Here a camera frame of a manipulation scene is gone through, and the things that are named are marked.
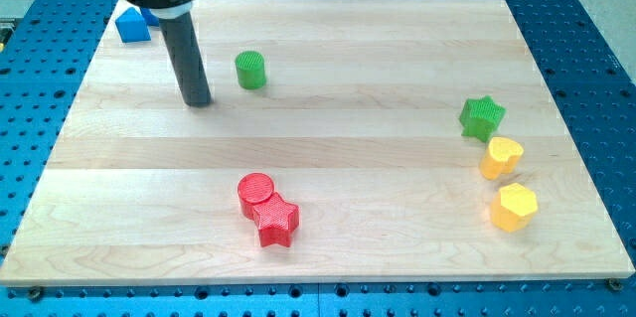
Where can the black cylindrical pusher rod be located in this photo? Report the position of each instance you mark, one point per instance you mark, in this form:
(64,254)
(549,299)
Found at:
(185,56)

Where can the red cylinder block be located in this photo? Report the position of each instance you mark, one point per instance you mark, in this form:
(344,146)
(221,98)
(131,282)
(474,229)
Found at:
(254,189)

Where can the yellow hexagon block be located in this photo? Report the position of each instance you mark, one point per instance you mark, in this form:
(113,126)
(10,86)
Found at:
(513,207)

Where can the light wooden board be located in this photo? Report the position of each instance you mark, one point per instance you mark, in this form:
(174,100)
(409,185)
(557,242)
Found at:
(357,125)

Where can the blue triangular block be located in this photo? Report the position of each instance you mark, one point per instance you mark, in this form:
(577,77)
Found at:
(131,27)

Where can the green cylinder block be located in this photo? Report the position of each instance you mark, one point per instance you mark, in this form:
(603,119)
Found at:
(250,70)

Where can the blue block behind rod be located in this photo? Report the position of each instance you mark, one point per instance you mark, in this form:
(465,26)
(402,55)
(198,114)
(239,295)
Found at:
(150,19)

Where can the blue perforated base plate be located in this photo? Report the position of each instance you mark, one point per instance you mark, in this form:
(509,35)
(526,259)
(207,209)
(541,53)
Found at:
(51,48)

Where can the green star block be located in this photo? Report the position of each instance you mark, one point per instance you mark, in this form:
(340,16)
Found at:
(481,117)

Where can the yellow heart block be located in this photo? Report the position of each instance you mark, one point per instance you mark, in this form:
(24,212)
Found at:
(501,157)

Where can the red star block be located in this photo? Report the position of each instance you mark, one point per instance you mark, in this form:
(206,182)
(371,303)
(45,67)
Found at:
(276,220)

